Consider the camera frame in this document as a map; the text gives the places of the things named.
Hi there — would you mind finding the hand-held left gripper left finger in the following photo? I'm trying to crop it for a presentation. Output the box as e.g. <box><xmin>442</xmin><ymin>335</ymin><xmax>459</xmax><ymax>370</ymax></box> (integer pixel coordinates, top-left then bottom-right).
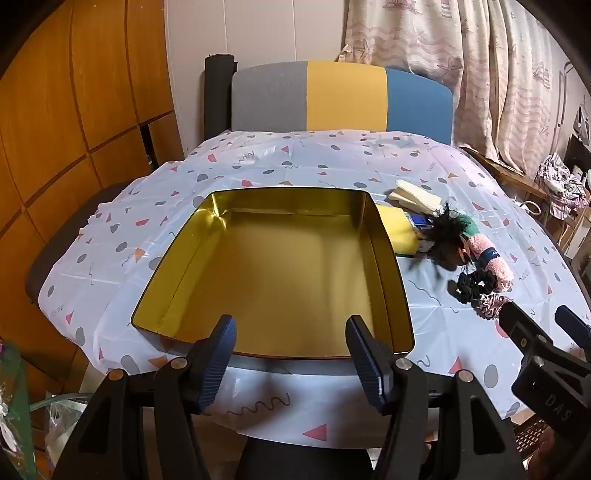
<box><xmin>53</xmin><ymin>315</ymin><xmax>238</xmax><ymax>480</ymax></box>

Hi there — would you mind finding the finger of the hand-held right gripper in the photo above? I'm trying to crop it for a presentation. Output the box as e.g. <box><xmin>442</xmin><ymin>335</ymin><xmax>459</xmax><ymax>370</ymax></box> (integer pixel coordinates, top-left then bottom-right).
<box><xmin>555</xmin><ymin>305</ymin><xmax>591</xmax><ymax>344</ymax></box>
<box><xmin>499</xmin><ymin>300</ymin><xmax>555</xmax><ymax>365</ymax></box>

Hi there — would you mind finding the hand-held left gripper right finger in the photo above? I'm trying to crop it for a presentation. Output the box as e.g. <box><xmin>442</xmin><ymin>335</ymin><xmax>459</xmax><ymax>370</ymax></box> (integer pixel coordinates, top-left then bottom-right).
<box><xmin>345</xmin><ymin>315</ymin><xmax>529</xmax><ymax>480</ymax></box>

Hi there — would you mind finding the pink scrunchie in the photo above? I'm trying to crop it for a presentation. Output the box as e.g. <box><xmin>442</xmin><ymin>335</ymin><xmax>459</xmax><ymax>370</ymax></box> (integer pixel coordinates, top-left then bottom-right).
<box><xmin>477</xmin><ymin>294</ymin><xmax>513</xmax><ymax>320</ymax></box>

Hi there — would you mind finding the pink fluffy towel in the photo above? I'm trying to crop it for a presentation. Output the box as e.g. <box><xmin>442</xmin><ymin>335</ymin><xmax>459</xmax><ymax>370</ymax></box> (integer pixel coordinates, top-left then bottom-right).
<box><xmin>464</xmin><ymin>233</ymin><xmax>515</xmax><ymax>292</ymax></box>

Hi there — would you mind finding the black scrunchie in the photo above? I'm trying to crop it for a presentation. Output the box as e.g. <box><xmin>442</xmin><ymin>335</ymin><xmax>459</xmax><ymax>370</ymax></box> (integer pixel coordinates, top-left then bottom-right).
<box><xmin>457</xmin><ymin>269</ymin><xmax>496</xmax><ymax>304</ymax></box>

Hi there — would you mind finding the gold tin box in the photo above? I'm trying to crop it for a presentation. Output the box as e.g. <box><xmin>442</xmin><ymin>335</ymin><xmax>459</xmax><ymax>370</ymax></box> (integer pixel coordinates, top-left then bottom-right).
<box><xmin>130</xmin><ymin>187</ymin><xmax>415</xmax><ymax>360</ymax></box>

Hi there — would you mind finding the green silicone bottle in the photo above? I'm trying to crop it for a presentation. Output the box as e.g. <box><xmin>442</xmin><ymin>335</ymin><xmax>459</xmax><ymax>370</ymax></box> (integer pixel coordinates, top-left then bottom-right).
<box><xmin>455</xmin><ymin>217</ymin><xmax>481</xmax><ymax>241</ymax></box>

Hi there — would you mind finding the black feathery hair accessory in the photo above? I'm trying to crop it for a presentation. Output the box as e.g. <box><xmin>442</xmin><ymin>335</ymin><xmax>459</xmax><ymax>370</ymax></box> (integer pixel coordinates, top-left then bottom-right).
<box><xmin>418</xmin><ymin>203</ymin><xmax>474</xmax><ymax>271</ymax></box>

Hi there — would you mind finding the yellow sponge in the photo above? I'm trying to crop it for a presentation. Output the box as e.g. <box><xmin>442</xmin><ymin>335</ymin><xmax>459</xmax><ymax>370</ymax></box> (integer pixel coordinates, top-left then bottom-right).
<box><xmin>376</xmin><ymin>204</ymin><xmax>437</xmax><ymax>257</ymax></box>

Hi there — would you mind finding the beige cloth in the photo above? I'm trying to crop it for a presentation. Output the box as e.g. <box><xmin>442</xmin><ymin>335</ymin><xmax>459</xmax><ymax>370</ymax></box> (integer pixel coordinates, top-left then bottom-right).
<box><xmin>387</xmin><ymin>188</ymin><xmax>445</xmax><ymax>216</ymax></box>

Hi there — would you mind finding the wooden side table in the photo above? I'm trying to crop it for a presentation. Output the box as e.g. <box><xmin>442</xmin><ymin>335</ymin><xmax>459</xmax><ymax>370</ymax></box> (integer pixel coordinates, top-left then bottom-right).
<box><xmin>462</xmin><ymin>145</ymin><xmax>578</xmax><ymax>245</ymax></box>

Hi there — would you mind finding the pile of checked clothes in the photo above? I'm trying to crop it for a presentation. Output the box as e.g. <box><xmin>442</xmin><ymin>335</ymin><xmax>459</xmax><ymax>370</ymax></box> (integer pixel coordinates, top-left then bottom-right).
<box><xmin>536</xmin><ymin>154</ymin><xmax>591</xmax><ymax>220</ymax></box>

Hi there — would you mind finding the clear plastic bag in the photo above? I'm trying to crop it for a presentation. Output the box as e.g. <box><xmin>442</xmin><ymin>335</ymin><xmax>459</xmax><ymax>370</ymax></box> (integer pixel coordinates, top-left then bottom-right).
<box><xmin>44</xmin><ymin>392</ymin><xmax>90</xmax><ymax>462</ymax></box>

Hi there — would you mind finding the black monitor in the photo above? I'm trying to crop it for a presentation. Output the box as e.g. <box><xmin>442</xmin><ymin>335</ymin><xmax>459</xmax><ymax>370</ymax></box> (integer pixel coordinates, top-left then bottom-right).
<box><xmin>566</xmin><ymin>135</ymin><xmax>591</xmax><ymax>183</ymax></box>

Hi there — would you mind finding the plastic wrapped bundle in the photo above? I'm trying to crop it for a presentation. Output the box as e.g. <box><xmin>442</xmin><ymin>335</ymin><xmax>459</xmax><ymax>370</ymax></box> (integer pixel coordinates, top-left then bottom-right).
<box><xmin>0</xmin><ymin>342</ymin><xmax>38</xmax><ymax>480</ymax></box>

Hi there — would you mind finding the patterned plastic tablecloth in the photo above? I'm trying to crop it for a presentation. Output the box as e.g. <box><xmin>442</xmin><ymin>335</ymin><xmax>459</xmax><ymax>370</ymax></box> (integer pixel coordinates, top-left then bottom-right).
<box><xmin>39</xmin><ymin>129</ymin><xmax>583</xmax><ymax>448</ymax></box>

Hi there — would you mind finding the metal clothes rack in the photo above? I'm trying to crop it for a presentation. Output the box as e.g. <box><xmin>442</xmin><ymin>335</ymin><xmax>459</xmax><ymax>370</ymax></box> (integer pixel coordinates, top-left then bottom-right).
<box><xmin>558</xmin><ymin>62</ymin><xmax>575</xmax><ymax>153</ymax></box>

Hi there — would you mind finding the pink patterned curtain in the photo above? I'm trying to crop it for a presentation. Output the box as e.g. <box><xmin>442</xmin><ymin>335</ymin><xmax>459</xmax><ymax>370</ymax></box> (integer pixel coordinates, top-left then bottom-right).
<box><xmin>339</xmin><ymin>0</ymin><xmax>571</xmax><ymax>174</ymax></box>

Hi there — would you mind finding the grey yellow blue chair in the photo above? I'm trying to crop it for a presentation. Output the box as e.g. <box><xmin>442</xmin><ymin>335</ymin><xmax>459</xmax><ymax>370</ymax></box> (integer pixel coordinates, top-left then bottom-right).
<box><xmin>231</xmin><ymin>61</ymin><xmax>454</xmax><ymax>146</ymax></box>

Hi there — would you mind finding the black rolled mat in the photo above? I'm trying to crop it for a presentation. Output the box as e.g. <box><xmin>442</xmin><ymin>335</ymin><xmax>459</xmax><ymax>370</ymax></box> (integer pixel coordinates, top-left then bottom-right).
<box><xmin>204</xmin><ymin>54</ymin><xmax>238</xmax><ymax>141</ymax></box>

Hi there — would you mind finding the wooden wardrobe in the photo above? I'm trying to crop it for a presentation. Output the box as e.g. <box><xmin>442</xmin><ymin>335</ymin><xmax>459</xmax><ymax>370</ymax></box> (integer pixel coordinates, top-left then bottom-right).
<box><xmin>0</xmin><ymin>0</ymin><xmax>188</xmax><ymax>416</ymax></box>

